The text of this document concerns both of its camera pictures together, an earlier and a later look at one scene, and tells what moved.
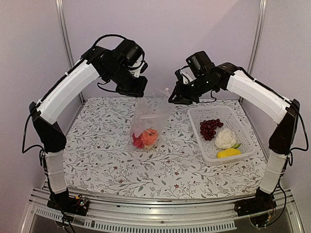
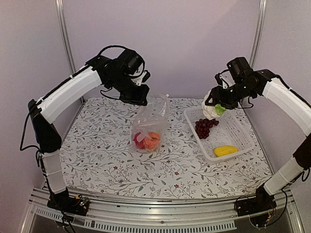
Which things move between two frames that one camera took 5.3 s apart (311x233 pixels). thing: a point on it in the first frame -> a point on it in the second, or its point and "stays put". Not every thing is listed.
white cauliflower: (225, 139) -> (209, 110)
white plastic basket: (221, 134) stays put
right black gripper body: (191, 92) -> (230, 99)
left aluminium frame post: (62, 17) stays put
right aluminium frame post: (259, 28) stays put
